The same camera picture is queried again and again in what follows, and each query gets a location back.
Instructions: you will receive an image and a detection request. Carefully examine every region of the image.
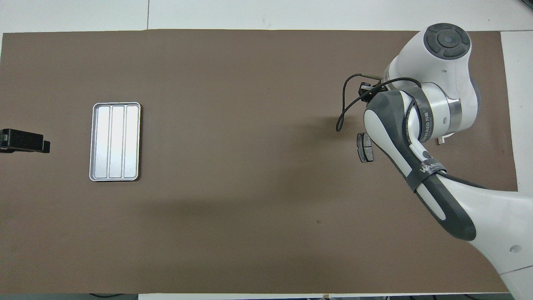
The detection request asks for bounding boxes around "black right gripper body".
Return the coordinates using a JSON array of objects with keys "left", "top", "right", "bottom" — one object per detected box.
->
[{"left": 358, "top": 82, "right": 377, "bottom": 101}]

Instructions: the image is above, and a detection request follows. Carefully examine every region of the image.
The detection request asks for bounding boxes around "silver metal tray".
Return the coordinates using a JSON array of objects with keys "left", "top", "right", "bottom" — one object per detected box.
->
[{"left": 89, "top": 102, "right": 142, "bottom": 182}]

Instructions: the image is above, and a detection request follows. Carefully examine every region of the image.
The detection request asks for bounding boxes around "grey brake pad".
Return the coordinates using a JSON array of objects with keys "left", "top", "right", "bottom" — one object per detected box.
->
[{"left": 356, "top": 132, "right": 374, "bottom": 163}]

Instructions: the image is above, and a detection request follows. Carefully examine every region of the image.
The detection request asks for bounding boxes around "brown table mat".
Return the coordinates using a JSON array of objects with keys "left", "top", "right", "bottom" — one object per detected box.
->
[{"left": 0, "top": 29, "right": 529, "bottom": 294}]

